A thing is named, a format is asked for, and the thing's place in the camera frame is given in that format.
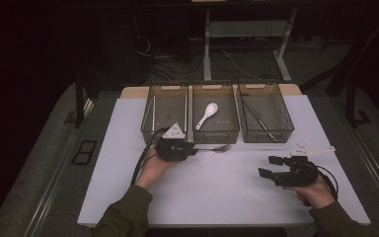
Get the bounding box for steel fork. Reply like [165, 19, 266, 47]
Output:
[195, 143, 232, 154]

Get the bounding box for black floor cables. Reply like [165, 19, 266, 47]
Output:
[134, 35, 205, 82]

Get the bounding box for smoky plastic bin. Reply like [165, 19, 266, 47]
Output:
[190, 82, 241, 145]
[140, 83, 190, 145]
[237, 81, 295, 144]

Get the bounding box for white ceramic spoon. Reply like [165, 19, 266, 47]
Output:
[194, 102, 219, 131]

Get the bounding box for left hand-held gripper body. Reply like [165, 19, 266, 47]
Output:
[154, 121, 198, 162]

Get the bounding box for steel table knife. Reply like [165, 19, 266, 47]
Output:
[242, 100, 280, 143]

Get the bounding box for white floor cable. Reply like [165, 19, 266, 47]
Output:
[219, 48, 265, 82]

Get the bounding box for white metal desk frame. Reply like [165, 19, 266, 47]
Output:
[202, 8, 299, 83]

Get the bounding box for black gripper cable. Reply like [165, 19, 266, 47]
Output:
[315, 164, 341, 202]
[130, 127, 170, 187]

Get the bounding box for person's left hand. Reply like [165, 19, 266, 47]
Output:
[134, 147, 176, 192]

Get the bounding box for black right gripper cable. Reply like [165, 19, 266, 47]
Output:
[315, 164, 341, 202]

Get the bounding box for black floor outlet frame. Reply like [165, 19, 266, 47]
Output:
[70, 139, 99, 166]

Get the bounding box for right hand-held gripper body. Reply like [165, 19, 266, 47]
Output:
[275, 142, 337, 188]

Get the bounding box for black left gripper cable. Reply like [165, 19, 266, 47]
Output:
[130, 127, 170, 187]

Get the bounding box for person's right hand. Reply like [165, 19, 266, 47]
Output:
[284, 177, 338, 210]

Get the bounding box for white table cover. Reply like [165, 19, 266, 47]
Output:
[77, 94, 372, 228]

